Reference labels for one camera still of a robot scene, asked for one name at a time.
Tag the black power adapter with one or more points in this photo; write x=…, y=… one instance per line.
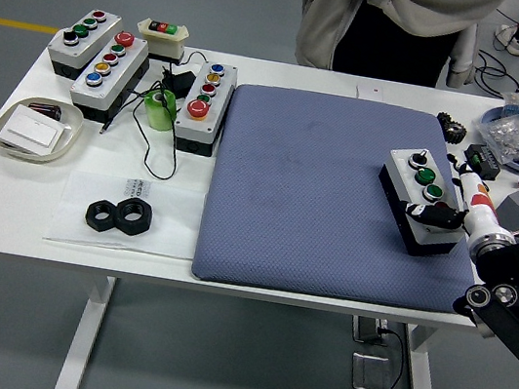
x=182, y=81

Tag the green tape roll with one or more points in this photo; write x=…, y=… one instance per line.
x=160, y=112

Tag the grey box with black button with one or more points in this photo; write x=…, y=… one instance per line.
x=94, y=37

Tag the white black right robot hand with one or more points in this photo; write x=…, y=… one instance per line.
x=477, y=209

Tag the clear bag of metal parts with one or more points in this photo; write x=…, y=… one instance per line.
x=510, y=138

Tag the black module green terminal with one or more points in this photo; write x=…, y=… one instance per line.
x=486, y=164

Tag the grey under-table control box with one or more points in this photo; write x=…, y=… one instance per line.
x=364, y=329

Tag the grey box blue-button end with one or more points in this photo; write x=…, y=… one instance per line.
x=221, y=94

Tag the long grey five-button box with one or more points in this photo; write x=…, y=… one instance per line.
x=121, y=69

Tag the black gear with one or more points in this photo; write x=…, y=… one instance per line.
x=453, y=131

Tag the grey shallow tray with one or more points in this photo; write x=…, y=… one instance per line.
x=71, y=122

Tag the black hex nut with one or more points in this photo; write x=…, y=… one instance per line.
x=144, y=223
x=92, y=220

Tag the white wall switch plate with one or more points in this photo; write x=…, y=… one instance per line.
x=30, y=128

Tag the blue-grey textured mat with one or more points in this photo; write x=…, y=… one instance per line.
x=310, y=188

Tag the cream three-button switch box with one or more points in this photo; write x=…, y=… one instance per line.
x=165, y=44

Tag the dark red small part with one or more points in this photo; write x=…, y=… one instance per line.
x=48, y=111

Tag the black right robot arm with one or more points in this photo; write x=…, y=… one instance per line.
x=513, y=274

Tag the metal floor socket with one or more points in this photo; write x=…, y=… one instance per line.
x=369, y=375

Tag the clear printed plastic bag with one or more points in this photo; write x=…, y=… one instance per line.
x=166, y=219

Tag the grey four-button control box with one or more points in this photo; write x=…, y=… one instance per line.
x=403, y=173

